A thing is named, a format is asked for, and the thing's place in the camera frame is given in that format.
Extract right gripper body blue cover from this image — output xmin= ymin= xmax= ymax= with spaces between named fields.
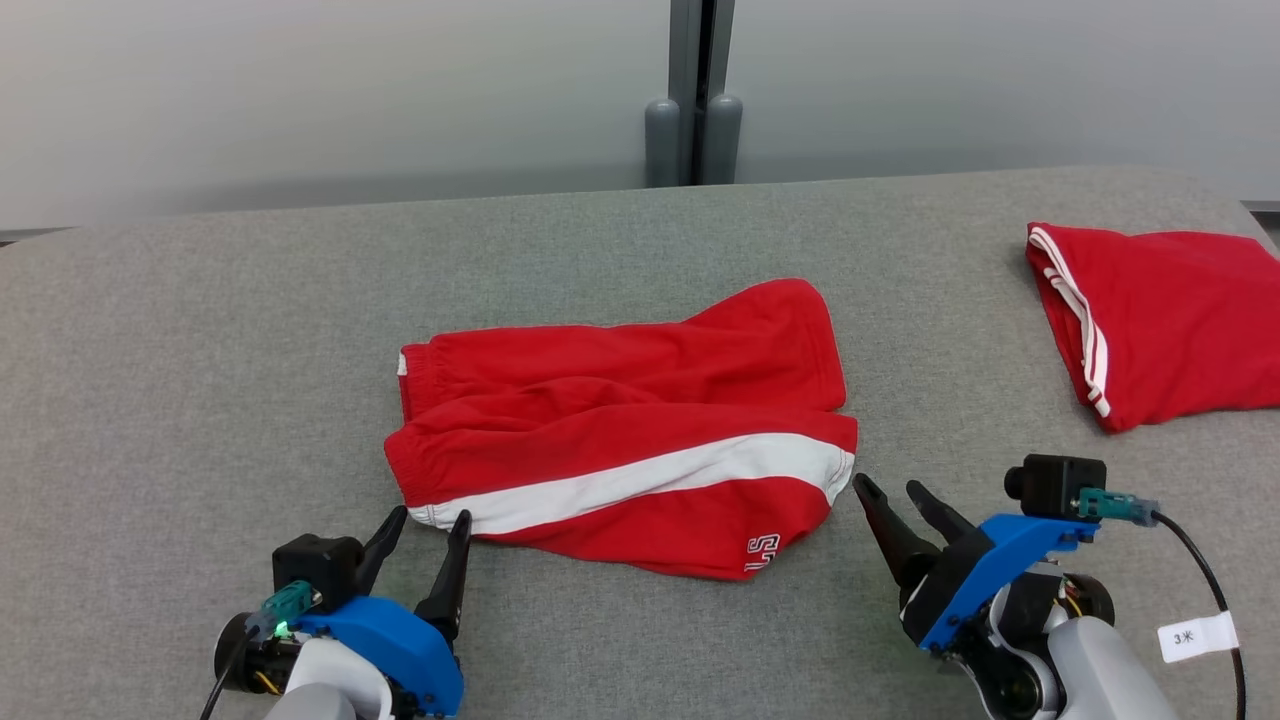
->
xmin=900 ymin=515 xmax=1100 ymax=654

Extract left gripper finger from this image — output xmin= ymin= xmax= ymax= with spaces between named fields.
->
xmin=415 ymin=510 xmax=473 ymax=637
xmin=355 ymin=505 xmax=409 ymax=597

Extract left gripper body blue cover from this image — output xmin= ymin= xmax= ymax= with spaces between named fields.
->
xmin=290 ymin=597 xmax=466 ymax=717

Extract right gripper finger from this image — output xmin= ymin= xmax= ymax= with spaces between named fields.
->
xmin=853 ymin=473 xmax=941 ymax=591
xmin=906 ymin=480 xmax=977 ymax=547

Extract red shorts with white stripe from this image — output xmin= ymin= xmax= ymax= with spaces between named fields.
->
xmin=384 ymin=278 xmax=859 ymax=582

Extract red jersey with black numbers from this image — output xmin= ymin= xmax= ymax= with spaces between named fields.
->
xmin=1026 ymin=222 xmax=1280 ymax=434

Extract left camera cable teal plug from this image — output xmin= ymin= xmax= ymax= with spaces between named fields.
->
xmin=200 ymin=580 xmax=321 ymax=720

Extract white cable label tag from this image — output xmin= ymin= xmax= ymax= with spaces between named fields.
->
xmin=1158 ymin=612 xmax=1239 ymax=664

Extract grey cylindrical post foot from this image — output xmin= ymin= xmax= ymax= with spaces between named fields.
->
xmin=645 ymin=97 xmax=683 ymax=189
xmin=700 ymin=93 xmax=744 ymax=186

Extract grey metal partition post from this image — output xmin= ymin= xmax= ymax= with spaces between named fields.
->
xmin=668 ymin=0 xmax=736 ymax=187

